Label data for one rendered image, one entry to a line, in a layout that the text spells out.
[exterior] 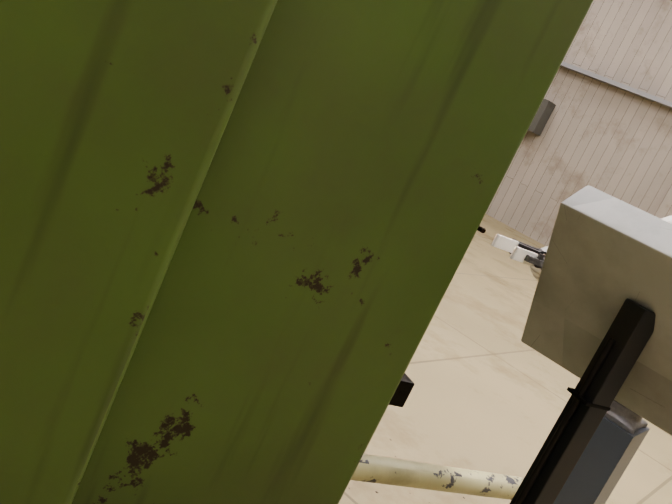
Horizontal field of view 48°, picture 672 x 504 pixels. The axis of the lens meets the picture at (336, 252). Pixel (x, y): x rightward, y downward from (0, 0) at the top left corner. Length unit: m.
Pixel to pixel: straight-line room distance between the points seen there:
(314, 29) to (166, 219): 0.28
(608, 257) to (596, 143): 11.12
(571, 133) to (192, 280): 11.60
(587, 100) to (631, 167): 1.27
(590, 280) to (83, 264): 0.73
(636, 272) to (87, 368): 0.74
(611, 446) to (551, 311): 1.23
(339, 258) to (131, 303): 0.30
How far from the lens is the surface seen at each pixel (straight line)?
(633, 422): 2.47
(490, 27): 1.02
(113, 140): 0.76
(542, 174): 12.45
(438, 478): 1.41
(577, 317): 1.23
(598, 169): 12.18
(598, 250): 1.15
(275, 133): 0.91
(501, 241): 1.78
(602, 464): 2.45
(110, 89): 0.75
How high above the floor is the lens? 1.21
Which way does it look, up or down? 13 degrees down
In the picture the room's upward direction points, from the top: 25 degrees clockwise
